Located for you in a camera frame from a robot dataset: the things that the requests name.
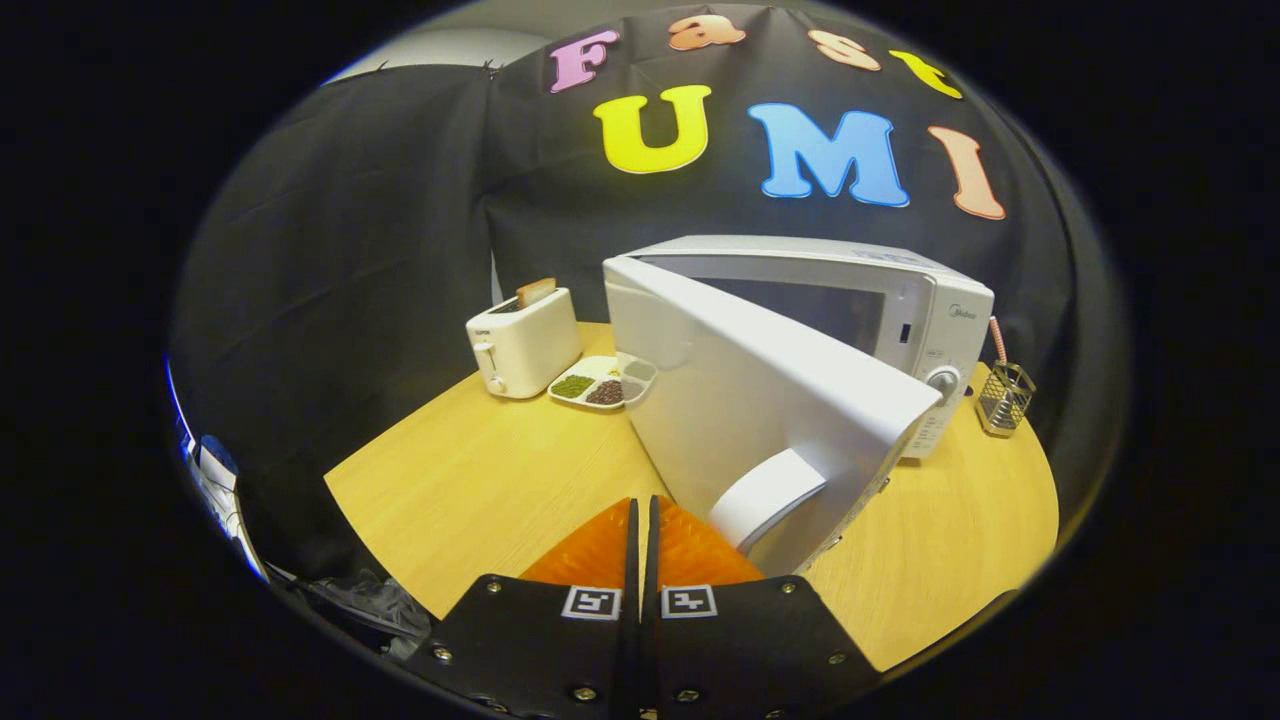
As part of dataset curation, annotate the crumpled clear plastic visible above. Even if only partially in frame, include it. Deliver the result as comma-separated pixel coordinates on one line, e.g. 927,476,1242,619
300,570,436,656

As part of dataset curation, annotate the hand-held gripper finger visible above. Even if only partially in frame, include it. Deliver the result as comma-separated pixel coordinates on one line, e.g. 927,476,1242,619
405,497,641,720
643,495,883,720

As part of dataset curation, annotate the white microwave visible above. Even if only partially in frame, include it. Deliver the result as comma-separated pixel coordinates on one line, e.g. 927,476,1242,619
602,235,996,579

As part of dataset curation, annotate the white divided bean dish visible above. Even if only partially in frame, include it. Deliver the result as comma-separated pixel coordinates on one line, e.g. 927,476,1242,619
547,355,658,411

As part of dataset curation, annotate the white toaster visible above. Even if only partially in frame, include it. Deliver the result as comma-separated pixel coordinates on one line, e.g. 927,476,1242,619
465,287,584,400

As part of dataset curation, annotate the white plastic object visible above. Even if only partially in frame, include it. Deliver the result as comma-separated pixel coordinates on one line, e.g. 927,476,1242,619
195,433,246,531

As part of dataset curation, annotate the wire mesh holder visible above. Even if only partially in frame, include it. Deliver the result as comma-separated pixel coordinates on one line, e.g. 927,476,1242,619
975,361,1037,438

